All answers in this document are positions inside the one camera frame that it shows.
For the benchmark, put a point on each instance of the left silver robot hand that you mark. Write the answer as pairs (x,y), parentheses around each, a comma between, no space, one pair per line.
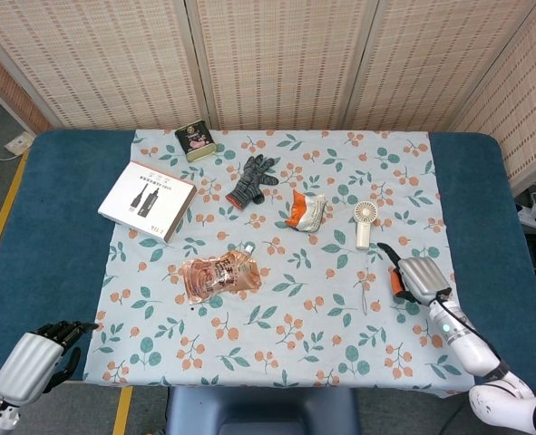
(27,362)

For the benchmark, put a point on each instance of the woven folding screen panel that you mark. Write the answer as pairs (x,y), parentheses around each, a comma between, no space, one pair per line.
(285,59)
(431,59)
(104,59)
(9,97)
(528,109)

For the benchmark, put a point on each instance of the crumpled orange white packet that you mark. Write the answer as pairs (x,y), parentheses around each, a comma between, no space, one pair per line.
(306,213)

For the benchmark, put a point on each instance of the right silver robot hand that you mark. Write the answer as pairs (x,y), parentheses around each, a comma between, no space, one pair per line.
(424,276)

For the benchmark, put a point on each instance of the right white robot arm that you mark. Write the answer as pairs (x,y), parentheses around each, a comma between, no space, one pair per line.
(471,349)

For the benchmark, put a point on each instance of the floral print tablecloth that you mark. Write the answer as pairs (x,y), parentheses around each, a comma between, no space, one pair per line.
(295,326)

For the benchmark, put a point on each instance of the white flat product box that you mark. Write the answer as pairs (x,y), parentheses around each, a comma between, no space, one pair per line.
(145,199)

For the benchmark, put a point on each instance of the brown spouted food pouch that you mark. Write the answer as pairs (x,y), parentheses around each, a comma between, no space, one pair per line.
(220,274)

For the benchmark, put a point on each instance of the white power strip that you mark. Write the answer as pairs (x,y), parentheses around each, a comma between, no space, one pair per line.
(19,143)

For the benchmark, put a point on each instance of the white handheld mini fan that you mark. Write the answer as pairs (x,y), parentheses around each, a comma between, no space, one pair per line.
(364,226)

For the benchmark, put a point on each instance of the grey knitted work glove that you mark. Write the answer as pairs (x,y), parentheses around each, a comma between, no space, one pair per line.
(247,183)

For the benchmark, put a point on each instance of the blue grey robot torso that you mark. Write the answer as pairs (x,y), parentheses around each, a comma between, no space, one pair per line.
(263,412)

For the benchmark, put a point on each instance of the dark green tin can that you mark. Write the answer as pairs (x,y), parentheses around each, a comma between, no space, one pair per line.
(196,142)

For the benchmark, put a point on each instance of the blue table cover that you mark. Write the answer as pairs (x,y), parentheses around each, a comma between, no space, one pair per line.
(54,226)

